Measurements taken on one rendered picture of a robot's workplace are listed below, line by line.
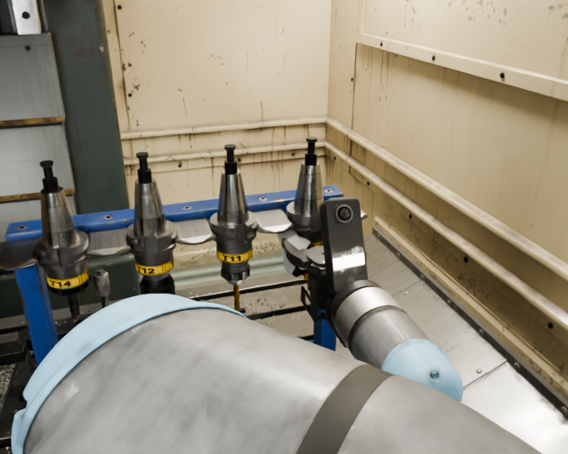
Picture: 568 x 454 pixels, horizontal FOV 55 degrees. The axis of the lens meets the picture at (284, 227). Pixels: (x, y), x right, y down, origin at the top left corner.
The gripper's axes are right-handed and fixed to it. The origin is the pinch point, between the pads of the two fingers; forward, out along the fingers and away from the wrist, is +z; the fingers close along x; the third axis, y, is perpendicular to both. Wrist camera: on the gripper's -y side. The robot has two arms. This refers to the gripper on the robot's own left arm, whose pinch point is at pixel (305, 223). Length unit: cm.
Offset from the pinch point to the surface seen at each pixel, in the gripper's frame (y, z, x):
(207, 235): -1.7, -3.5, -15.0
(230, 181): -8.6, -2.3, -11.5
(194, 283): 63, 89, -5
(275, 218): -1.9, -1.0, -4.9
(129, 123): 10, 96, -20
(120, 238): -1.5, -0.9, -25.9
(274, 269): 62, 89, 23
